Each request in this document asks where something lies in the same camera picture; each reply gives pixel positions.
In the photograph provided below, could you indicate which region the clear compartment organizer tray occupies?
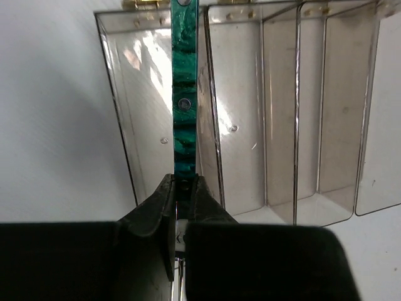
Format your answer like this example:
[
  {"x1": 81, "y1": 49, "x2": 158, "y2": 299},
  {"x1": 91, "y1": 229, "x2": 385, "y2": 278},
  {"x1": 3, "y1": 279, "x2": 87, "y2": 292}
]
[{"x1": 95, "y1": 1, "x2": 400, "y2": 226}]

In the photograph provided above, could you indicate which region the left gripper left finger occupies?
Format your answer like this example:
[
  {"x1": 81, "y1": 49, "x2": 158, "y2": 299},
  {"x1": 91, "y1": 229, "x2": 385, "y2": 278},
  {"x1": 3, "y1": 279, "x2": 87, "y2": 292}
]
[{"x1": 1, "y1": 174, "x2": 175, "y2": 300}]

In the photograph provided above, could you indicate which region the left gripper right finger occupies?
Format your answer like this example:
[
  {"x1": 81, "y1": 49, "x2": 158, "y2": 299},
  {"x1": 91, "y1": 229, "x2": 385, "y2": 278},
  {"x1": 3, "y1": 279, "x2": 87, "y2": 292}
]
[{"x1": 185, "y1": 176, "x2": 360, "y2": 300}]

